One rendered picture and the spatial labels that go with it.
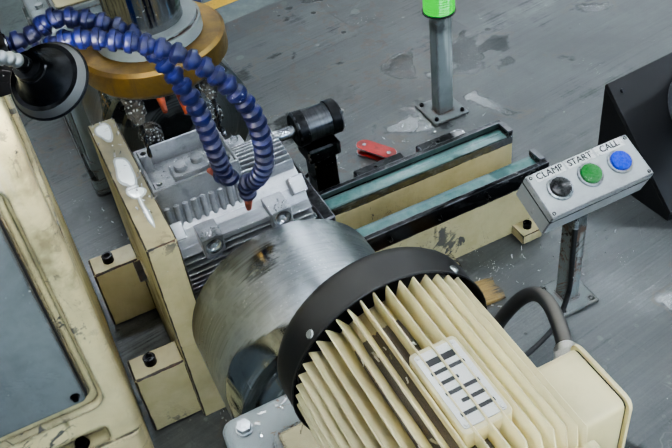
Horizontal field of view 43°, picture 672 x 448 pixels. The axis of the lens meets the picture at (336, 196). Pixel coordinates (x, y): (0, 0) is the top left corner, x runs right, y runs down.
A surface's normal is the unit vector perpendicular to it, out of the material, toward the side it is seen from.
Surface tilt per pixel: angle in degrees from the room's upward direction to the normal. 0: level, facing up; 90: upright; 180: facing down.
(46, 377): 90
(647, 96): 45
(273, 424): 0
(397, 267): 10
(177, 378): 90
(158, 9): 90
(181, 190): 90
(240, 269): 24
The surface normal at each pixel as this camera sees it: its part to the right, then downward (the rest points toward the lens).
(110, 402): 0.44, 0.56
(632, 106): 0.29, -0.15
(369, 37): -0.11, -0.75
